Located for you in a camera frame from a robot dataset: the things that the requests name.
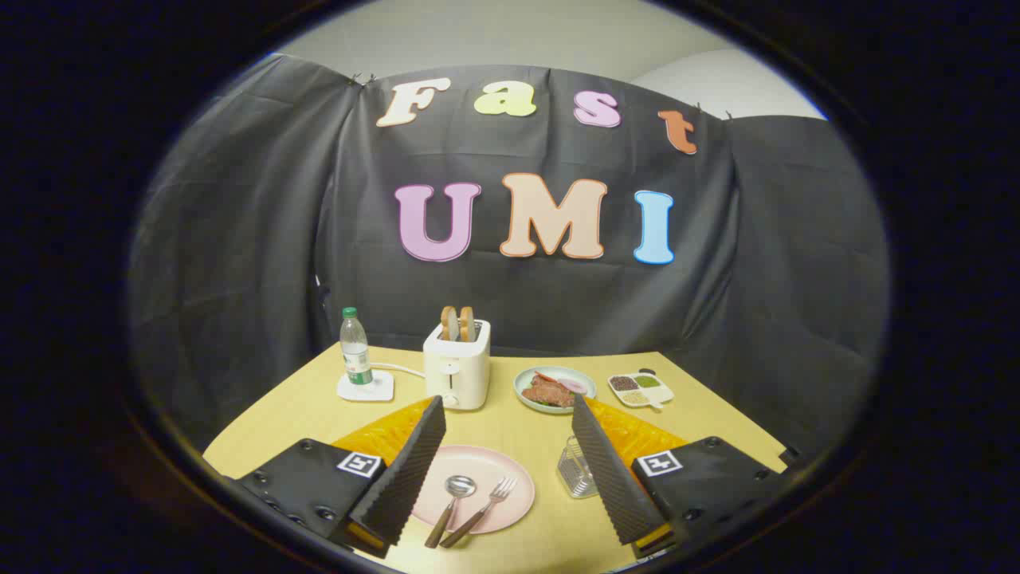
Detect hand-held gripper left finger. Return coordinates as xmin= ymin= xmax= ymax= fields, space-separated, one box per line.
xmin=226 ymin=396 xmax=447 ymax=559

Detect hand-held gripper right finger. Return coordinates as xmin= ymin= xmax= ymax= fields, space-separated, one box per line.
xmin=571 ymin=395 xmax=798 ymax=559

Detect wooden handled metal spoon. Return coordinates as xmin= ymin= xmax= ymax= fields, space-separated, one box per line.
xmin=424 ymin=475 xmax=477 ymax=549

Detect wooden handled metal fork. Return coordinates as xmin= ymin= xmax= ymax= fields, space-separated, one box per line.
xmin=439 ymin=476 xmax=519 ymax=549

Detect pink plate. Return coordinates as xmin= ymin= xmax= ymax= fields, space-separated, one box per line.
xmin=410 ymin=445 xmax=536 ymax=535

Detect white square coaster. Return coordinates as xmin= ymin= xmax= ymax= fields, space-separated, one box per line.
xmin=336 ymin=370 xmax=395 ymax=403

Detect white divided condiment dish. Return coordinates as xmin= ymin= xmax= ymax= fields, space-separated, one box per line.
xmin=607 ymin=370 xmax=675 ymax=411

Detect brown meat slices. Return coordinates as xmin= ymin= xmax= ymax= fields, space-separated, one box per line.
xmin=522 ymin=375 xmax=575 ymax=409

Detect white toaster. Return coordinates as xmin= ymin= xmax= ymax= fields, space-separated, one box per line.
xmin=422 ymin=319 xmax=492 ymax=412

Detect light green plate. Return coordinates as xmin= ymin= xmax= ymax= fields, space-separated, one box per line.
xmin=513 ymin=366 xmax=598 ymax=415

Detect clear plastic water bottle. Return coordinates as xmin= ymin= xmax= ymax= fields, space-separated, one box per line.
xmin=339 ymin=307 xmax=374 ymax=387

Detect black backdrop cloth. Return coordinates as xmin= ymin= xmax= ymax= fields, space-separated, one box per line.
xmin=127 ymin=54 xmax=891 ymax=463

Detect metal wire cutlery basket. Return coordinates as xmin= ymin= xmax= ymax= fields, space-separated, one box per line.
xmin=556 ymin=435 xmax=600 ymax=500

